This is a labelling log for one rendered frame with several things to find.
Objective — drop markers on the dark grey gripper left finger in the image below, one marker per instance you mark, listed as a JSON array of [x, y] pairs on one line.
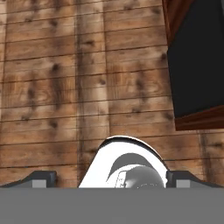
[[40, 176]]

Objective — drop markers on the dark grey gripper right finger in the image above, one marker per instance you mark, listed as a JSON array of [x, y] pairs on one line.
[[182, 176]]

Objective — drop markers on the brown cabinet with black panel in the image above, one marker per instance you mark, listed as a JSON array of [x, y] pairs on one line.
[[198, 58]]

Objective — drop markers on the white and black round object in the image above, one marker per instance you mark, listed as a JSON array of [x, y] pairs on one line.
[[102, 166]]

